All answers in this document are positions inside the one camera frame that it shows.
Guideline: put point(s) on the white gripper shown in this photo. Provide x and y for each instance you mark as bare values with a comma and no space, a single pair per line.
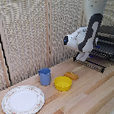
81,56

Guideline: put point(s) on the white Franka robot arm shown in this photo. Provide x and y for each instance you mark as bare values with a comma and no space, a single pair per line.
79,37

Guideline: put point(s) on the orange slotted block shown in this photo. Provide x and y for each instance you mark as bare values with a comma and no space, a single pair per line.
71,75

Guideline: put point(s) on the yellow plastic bowl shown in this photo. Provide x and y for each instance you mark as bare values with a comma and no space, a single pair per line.
63,83

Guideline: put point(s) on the blue cup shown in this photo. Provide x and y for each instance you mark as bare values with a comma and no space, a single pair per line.
45,77

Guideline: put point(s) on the white floral-rimmed plate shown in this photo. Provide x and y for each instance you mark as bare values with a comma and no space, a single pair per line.
22,101

